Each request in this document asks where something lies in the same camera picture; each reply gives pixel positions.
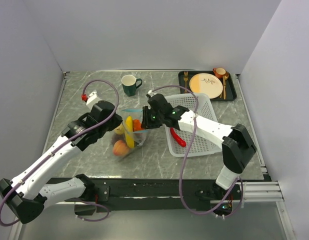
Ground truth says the orange tangerine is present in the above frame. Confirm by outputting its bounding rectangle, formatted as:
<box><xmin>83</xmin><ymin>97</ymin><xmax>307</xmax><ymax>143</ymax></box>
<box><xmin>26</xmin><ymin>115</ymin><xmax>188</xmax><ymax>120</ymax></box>
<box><xmin>132</xmin><ymin>119</ymin><xmax>143</xmax><ymax>132</ymax></box>

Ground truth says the banana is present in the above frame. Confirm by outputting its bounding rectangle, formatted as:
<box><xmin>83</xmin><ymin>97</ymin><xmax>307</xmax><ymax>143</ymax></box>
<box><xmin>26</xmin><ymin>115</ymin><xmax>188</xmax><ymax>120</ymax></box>
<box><xmin>125</xmin><ymin>115</ymin><xmax>135</xmax><ymax>149</ymax></box>

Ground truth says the red chili pepper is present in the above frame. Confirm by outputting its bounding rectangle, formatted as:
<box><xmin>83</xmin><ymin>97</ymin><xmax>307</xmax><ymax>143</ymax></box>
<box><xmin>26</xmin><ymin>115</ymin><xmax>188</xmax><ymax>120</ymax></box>
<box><xmin>170</xmin><ymin>127</ymin><xmax>187</xmax><ymax>148</ymax></box>

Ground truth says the clear zip top bag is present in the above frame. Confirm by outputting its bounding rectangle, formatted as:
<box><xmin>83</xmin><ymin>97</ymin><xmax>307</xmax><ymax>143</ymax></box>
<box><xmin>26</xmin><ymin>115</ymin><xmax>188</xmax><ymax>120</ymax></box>
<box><xmin>111</xmin><ymin>108</ymin><xmax>150</xmax><ymax>159</ymax></box>

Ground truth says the peach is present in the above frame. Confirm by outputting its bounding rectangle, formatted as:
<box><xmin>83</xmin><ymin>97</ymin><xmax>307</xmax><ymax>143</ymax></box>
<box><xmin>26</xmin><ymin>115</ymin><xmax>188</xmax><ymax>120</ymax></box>
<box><xmin>112</xmin><ymin>140</ymin><xmax>130</xmax><ymax>157</ymax></box>

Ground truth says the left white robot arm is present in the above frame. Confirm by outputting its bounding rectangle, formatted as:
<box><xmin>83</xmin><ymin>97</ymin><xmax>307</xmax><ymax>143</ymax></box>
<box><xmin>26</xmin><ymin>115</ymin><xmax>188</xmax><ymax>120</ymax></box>
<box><xmin>0</xmin><ymin>100</ymin><xmax>123</xmax><ymax>224</ymax></box>

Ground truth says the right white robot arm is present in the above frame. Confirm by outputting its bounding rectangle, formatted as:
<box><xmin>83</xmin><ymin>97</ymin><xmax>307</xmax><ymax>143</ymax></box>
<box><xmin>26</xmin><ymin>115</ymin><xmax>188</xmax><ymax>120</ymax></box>
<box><xmin>141</xmin><ymin>90</ymin><xmax>257</xmax><ymax>199</ymax></box>

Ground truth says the green mug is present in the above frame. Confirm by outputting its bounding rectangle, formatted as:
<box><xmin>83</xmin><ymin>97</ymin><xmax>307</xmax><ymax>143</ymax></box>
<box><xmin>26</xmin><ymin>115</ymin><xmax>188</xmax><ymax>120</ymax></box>
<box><xmin>121</xmin><ymin>74</ymin><xmax>143</xmax><ymax>97</ymax></box>

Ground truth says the white plastic basket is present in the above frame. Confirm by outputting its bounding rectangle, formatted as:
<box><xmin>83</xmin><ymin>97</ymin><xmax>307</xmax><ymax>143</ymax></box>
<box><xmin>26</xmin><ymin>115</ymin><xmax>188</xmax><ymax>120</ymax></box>
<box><xmin>165</xmin><ymin>93</ymin><xmax>222</xmax><ymax>158</ymax></box>

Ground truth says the dark green tray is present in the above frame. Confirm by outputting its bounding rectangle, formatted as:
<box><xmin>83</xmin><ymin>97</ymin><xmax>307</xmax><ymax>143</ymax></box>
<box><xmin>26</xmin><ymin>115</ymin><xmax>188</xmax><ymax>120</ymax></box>
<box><xmin>177</xmin><ymin>70</ymin><xmax>237</xmax><ymax>102</ymax></box>

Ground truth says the gold fork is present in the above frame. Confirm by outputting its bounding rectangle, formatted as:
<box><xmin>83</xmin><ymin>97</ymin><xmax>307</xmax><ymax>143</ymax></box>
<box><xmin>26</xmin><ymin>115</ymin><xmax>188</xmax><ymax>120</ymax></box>
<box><xmin>183</xmin><ymin>71</ymin><xmax>189</xmax><ymax>94</ymax></box>

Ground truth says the beige round plate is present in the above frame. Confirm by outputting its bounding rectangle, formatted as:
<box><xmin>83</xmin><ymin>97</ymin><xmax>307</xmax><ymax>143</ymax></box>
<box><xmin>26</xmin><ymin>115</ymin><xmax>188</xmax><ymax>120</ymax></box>
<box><xmin>189</xmin><ymin>73</ymin><xmax>223</xmax><ymax>99</ymax></box>

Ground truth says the small orange cup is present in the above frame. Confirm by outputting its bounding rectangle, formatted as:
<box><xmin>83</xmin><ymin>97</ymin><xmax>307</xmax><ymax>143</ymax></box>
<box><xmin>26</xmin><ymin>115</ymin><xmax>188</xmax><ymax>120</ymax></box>
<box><xmin>212</xmin><ymin>67</ymin><xmax>227</xmax><ymax>79</ymax></box>

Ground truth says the gold spoon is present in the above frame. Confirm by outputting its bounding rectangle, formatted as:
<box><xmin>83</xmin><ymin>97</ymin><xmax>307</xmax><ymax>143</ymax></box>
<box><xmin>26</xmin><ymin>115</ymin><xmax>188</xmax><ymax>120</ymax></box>
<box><xmin>219</xmin><ymin>72</ymin><xmax>229</xmax><ymax>100</ymax></box>

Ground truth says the black base beam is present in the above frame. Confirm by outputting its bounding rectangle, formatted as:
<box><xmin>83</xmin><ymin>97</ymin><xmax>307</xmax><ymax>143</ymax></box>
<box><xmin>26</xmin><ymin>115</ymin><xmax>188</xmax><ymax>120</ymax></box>
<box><xmin>51</xmin><ymin>174</ymin><xmax>273</xmax><ymax>216</ymax></box>

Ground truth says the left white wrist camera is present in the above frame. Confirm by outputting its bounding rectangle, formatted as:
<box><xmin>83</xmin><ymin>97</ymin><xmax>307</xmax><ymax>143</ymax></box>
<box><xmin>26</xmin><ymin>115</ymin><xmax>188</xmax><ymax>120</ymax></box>
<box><xmin>81</xmin><ymin>90</ymin><xmax>101</xmax><ymax>111</ymax></box>

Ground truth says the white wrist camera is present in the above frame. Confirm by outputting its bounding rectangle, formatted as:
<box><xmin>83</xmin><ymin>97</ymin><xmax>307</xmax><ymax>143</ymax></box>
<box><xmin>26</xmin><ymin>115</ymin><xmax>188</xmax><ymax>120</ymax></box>
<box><xmin>146</xmin><ymin>90</ymin><xmax>156</xmax><ymax>98</ymax></box>
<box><xmin>81</xmin><ymin>90</ymin><xmax>101</xmax><ymax>111</ymax></box>

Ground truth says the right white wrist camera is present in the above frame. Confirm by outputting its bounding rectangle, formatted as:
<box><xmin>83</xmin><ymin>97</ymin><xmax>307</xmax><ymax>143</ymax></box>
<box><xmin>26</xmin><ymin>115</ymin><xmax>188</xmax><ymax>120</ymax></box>
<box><xmin>146</xmin><ymin>90</ymin><xmax>156</xmax><ymax>98</ymax></box>

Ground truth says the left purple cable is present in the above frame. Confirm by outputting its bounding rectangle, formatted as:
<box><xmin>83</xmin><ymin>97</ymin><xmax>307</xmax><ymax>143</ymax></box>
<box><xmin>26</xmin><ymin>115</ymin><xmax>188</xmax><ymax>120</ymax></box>
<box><xmin>0</xmin><ymin>79</ymin><xmax>120</xmax><ymax>227</ymax></box>

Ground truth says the purple cable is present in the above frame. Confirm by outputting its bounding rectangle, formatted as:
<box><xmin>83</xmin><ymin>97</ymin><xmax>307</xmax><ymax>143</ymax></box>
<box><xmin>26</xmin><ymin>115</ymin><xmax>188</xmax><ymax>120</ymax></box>
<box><xmin>150</xmin><ymin>84</ymin><xmax>245</xmax><ymax>219</ymax></box>
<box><xmin>0</xmin><ymin>79</ymin><xmax>120</xmax><ymax>227</ymax></box>

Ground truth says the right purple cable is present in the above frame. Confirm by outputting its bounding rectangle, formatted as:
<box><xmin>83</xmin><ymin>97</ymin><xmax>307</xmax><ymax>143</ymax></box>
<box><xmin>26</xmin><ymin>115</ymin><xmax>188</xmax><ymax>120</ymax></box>
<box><xmin>150</xmin><ymin>84</ymin><xmax>245</xmax><ymax>219</ymax></box>

